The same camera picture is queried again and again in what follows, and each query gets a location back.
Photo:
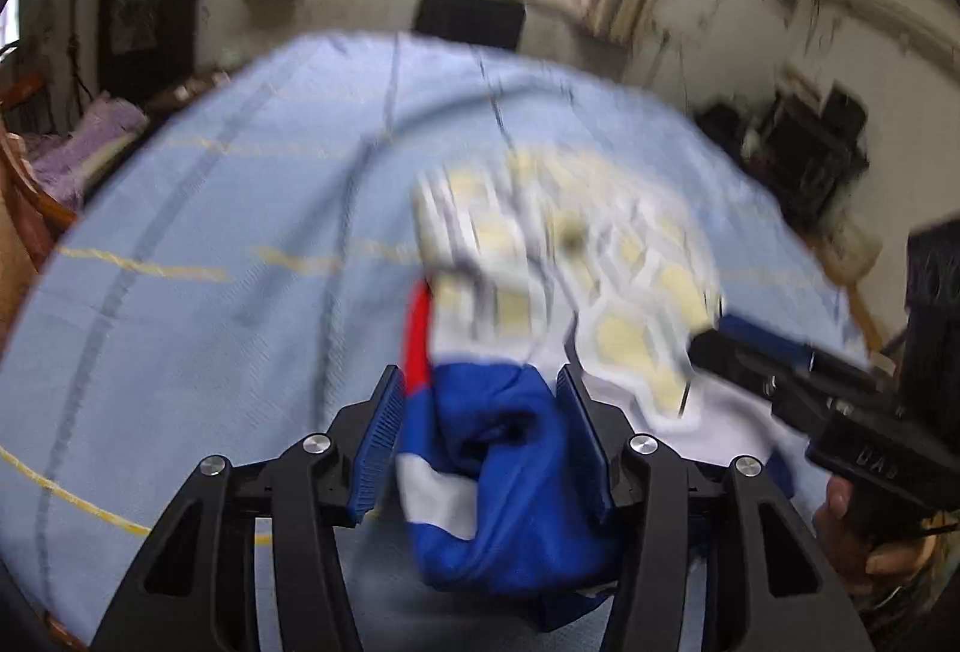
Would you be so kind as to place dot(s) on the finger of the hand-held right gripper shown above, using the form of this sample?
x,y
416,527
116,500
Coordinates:
x,y
735,363
772,338

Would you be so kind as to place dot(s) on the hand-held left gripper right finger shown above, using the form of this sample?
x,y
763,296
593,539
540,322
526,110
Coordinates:
x,y
589,449

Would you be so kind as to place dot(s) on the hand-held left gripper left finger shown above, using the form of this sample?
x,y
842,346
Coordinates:
x,y
375,449

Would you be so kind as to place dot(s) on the blue red white hoodie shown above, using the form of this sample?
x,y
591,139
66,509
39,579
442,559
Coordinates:
x,y
510,472

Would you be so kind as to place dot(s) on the person's right hand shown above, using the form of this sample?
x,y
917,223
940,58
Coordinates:
x,y
836,532

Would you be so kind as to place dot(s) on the white plastic bucket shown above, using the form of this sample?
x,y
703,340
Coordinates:
x,y
853,250

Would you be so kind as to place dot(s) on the black shelf with electronics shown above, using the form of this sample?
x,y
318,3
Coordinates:
x,y
802,149

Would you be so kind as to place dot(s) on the light blue plaid bedsheet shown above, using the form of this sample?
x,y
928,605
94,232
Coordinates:
x,y
225,322

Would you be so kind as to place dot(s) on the purple cloth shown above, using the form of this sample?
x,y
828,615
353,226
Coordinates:
x,y
90,149

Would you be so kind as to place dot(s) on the wooden chair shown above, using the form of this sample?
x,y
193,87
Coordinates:
x,y
19,209

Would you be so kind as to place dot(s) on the black chair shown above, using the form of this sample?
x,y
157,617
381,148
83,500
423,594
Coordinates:
x,y
469,18

